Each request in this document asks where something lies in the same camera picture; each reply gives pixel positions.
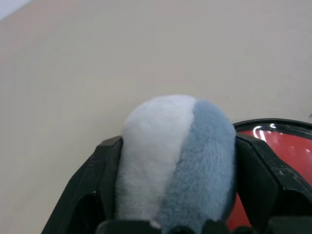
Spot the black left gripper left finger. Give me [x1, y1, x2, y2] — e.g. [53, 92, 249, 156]
[41, 136, 124, 234]

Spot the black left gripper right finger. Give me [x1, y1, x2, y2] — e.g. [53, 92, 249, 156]
[234, 133, 312, 227]

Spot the clear pouch with black trim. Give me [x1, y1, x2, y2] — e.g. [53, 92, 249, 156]
[231, 118, 312, 182]

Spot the blue white plush toy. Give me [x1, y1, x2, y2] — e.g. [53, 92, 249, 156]
[116, 94, 237, 234]

